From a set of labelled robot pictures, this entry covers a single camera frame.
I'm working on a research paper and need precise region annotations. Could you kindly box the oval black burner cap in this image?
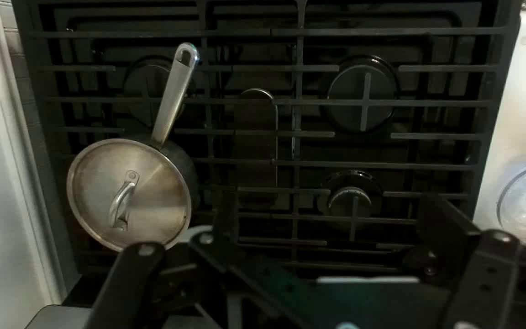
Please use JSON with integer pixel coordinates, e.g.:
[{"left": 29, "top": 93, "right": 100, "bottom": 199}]
[{"left": 231, "top": 86, "right": 281, "bottom": 192}]

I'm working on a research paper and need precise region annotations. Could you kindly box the large round black burner cap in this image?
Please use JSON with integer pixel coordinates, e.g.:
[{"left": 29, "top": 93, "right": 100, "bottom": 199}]
[{"left": 323, "top": 53, "right": 401, "bottom": 137}]

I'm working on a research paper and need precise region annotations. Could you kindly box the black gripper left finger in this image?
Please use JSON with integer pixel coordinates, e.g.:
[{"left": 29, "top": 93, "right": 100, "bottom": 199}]
[{"left": 83, "top": 240, "right": 168, "bottom": 329}]

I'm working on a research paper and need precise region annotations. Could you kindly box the small round black burner cap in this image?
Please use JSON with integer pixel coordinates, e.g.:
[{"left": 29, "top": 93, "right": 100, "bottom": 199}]
[{"left": 321, "top": 168, "right": 387, "bottom": 223}]

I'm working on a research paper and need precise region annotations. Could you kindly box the black gas stove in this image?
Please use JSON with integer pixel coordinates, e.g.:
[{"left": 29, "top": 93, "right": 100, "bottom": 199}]
[{"left": 9, "top": 0, "right": 524, "bottom": 329}]

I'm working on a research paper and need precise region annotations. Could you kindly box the black cast iron grate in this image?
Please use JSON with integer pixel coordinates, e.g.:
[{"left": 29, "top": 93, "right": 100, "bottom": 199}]
[
  {"left": 297, "top": 0, "right": 511, "bottom": 272},
  {"left": 202, "top": 0, "right": 306, "bottom": 271},
  {"left": 34, "top": 0, "right": 211, "bottom": 258}
]

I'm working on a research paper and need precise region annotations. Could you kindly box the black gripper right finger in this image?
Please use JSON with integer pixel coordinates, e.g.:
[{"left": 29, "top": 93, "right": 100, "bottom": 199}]
[{"left": 436, "top": 229, "right": 524, "bottom": 329}]

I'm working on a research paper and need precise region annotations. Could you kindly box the stainless steel saucepan lid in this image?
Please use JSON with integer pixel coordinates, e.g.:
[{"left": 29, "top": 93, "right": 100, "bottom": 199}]
[{"left": 65, "top": 137, "right": 193, "bottom": 254}]

